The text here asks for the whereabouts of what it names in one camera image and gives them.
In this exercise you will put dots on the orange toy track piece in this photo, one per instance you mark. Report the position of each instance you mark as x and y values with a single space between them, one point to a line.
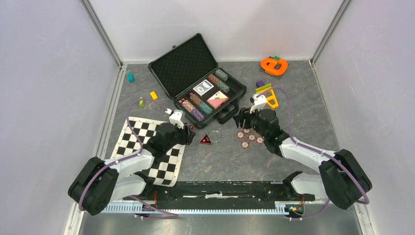
274 66

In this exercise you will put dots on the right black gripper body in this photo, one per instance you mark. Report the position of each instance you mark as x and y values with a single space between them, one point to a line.
253 123

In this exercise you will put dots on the teal toy block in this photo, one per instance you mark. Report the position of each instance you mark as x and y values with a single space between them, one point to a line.
130 77

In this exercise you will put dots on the brown poker chip roll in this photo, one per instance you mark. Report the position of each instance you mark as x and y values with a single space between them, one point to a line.
213 79

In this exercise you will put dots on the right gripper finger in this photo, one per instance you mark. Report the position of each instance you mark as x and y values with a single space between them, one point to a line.
239 120
243 112

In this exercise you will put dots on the red white poker chip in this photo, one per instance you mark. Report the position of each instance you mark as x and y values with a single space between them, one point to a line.
259 140
240 134
244 144
252 137

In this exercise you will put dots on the purple toy block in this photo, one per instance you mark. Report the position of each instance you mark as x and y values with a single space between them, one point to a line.
259 84

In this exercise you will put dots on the blue playing card deck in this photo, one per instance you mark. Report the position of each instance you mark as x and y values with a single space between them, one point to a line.
203 87

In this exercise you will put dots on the pink brown chip roll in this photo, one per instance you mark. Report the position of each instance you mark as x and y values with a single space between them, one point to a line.
188 106

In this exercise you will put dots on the teal poker chip roll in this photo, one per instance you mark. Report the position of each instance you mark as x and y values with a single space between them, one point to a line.
205 108

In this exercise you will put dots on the green half-round block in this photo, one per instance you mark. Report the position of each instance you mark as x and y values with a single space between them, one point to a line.
141 102

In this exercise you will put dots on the black white chessboard mat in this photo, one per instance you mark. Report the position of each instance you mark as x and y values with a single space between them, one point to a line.
164 174

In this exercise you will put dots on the black poker carrying case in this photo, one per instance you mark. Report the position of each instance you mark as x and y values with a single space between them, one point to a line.
179 70

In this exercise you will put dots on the green blue chip roll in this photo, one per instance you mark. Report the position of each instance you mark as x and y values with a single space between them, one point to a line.
224 87

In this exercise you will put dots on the red playing card deck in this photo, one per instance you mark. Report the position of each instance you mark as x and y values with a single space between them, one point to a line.
217 99

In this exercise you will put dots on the brown 100 chip roll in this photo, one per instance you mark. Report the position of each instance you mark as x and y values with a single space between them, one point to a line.
196 99

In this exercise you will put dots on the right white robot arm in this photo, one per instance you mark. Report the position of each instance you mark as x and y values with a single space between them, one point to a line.
341 178

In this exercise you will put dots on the clear round disc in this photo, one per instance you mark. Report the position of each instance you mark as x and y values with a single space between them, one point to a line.
215 136

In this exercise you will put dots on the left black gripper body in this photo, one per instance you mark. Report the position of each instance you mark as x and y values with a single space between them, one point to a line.
179 137

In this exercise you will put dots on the yellow toy block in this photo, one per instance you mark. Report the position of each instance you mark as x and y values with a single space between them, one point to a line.
153 95

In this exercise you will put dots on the yellow triangle toy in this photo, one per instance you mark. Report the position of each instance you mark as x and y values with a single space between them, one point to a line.
270 95

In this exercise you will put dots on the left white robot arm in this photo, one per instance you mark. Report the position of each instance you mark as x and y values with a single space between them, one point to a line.
148 154

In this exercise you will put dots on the grey green chip roll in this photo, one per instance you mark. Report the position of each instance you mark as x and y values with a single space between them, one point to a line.
221 74

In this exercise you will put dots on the purple poker chip roll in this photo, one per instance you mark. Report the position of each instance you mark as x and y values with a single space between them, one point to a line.
197 114

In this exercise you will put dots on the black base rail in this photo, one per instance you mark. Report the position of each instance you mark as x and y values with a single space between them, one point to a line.
220 197

